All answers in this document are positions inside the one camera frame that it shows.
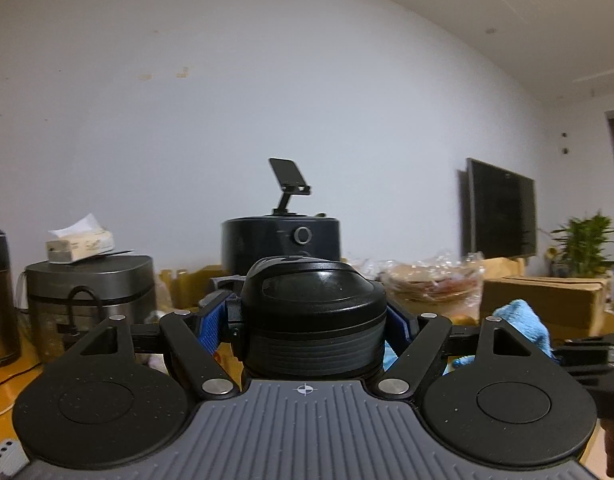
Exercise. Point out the black phone stand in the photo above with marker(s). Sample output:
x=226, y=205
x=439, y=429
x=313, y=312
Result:
x=287, y=172

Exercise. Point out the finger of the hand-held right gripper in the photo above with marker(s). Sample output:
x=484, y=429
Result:
x=587, y=350

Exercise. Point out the plastic bag of flatbread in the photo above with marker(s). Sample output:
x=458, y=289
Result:
x=432, y=285

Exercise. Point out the cardboard box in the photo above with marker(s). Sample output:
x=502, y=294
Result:
x=562, y=300

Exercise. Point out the green potted plant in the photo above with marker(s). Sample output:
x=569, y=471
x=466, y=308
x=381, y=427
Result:
x=584, y=245

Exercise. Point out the dark blue air fryer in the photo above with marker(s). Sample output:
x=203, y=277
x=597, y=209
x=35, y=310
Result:
x=267, y=240

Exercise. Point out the black flat television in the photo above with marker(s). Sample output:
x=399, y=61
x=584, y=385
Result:
x=502, y=210

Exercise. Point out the tissue box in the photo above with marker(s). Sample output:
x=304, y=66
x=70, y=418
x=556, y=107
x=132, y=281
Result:
x=82, y=245

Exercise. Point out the white power strip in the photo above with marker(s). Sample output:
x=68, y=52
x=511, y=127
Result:
x=7, y=460

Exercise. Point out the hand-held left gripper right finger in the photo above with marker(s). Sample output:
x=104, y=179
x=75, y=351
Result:
x=399, y=322

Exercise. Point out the grey rice cooker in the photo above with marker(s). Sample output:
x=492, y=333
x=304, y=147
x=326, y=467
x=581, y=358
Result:
x=112, y=285

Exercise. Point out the blue microfiber cloth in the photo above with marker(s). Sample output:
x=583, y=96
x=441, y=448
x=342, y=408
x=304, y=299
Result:
x=524, y=320

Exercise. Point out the black gradient water bottle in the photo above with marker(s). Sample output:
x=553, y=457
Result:
x=312, y=310

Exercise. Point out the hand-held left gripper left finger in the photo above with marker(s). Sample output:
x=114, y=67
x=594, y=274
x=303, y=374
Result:
x=212, y=325

